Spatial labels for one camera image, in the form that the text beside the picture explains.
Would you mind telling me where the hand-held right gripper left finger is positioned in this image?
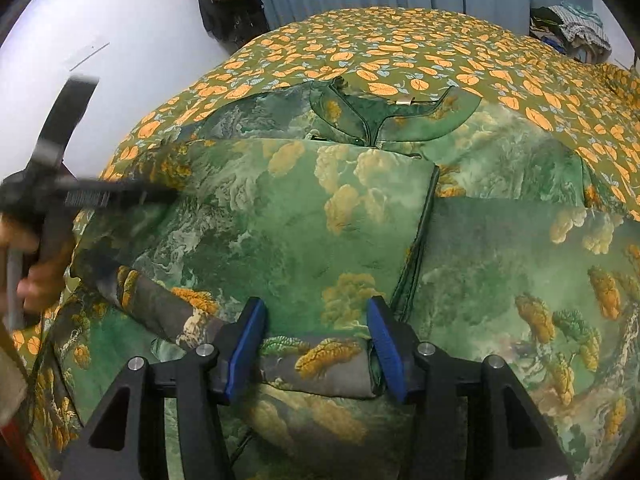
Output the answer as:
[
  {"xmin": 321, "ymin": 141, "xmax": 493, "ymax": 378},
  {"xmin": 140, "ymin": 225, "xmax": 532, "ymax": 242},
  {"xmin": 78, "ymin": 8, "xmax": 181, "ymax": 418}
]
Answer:
[{"xmin": 60, "ymin": 296, "xmax": 269, "ymax": 480}]

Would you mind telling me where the pile of assorted clothes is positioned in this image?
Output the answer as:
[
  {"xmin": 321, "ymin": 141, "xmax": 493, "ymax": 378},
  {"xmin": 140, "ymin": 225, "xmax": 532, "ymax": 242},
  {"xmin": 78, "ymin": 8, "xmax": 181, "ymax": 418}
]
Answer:
[{"xmin": 529, "ymin": 1, "xmax": 613, "ymax": 65}]

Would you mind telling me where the person's left hand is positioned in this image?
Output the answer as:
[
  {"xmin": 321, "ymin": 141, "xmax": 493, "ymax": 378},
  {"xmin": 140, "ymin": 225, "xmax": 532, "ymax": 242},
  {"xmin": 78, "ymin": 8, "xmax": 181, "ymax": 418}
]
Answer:
[{"xmin": 0, "ymin": 212, "xmax": 69, "ymax": 314}]

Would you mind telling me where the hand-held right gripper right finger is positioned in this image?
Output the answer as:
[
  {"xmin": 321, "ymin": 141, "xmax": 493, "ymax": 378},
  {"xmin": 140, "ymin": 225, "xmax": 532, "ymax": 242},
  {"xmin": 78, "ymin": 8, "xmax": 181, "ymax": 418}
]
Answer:
[{"xmin": 366, "ymin": 295, "xmax": 568, "ymax": 480}]

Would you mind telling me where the orange fleece garment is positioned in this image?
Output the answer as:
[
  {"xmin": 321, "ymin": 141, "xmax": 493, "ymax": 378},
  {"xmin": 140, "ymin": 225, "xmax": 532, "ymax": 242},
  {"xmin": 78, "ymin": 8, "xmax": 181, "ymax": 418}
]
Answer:
[{"xmin": 0, "ymin": 421, "xmax": 44, "ymax": 480}]

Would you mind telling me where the green orange leaf print blanket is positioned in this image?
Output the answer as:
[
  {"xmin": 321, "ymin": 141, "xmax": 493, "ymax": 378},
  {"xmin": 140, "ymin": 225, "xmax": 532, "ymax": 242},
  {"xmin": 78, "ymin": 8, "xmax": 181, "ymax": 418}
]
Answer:
[{"xmin": 10, "ymin": 6, "xmax": 640, "ymax": 361}]

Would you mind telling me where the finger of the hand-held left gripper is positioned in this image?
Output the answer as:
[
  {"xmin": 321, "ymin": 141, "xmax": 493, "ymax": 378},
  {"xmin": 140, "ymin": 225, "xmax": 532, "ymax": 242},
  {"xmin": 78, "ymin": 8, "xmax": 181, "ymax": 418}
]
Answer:
[
  {"xmin": 56, "ymin": 179, "xmax": 179, "ymax": 212},
  {"xmin": 39, "ymin": 75, "xmax": 101, "ymax": 171}
]

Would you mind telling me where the dark hanging coat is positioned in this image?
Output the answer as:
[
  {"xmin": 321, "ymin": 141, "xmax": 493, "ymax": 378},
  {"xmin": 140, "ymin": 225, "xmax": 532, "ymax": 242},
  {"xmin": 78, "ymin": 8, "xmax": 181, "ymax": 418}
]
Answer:
[{"xmin": 192, "ymin": 0, "xmax": 271, "ymax": 54}]

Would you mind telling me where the green landscape print jacket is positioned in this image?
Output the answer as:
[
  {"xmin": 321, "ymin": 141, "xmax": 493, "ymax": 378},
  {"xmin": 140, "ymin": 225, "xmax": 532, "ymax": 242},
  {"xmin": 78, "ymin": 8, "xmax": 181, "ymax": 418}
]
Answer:
[{"xmin": 25, "ymin": 77, "xmax": 640, "ymax": 480}]

